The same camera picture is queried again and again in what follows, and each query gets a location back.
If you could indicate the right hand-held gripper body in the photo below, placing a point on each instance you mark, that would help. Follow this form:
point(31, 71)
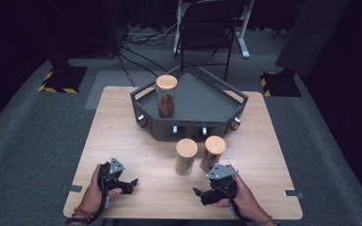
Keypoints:
point(224, 186)

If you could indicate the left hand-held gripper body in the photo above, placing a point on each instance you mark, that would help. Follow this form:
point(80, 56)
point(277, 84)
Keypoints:
point(111, 180)

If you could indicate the jar with dark brown contents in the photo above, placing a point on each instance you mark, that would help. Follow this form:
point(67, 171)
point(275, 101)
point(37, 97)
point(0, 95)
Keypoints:
point(213, 150)

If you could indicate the jar with pale contents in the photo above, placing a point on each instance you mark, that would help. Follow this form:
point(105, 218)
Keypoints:
point(186, 153)

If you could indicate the dark grey corner rack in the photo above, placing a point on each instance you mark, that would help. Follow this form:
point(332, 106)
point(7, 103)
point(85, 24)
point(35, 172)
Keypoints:
point(201, 103)

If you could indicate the jar with red-brown contents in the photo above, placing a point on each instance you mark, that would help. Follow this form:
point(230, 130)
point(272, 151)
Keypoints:
point(166, 97)

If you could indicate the person's right hand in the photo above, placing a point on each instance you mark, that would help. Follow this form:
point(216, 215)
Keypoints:
point(245, 201)

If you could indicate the person's left hand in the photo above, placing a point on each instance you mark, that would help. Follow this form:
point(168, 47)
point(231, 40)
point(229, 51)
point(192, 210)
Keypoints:
point(92, 197)

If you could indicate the grey tape strip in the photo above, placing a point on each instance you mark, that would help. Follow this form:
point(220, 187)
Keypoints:
point(293, 194)
point(74, 188)

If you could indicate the yellow black striped stand base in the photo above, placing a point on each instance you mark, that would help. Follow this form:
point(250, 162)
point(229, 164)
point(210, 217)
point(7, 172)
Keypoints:
point(64, 80)
point(279, 84)

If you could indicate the dark floor stand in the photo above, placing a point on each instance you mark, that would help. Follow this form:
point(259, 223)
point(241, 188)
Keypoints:
point(113, 28)

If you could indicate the black folding chair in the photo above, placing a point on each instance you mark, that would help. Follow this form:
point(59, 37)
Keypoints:
point(205, 31)

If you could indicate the grey standing panel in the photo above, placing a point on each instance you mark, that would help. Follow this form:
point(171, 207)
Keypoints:
point(311, 34)

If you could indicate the white desk frame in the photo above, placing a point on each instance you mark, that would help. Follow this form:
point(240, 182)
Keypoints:
point(243, 44)

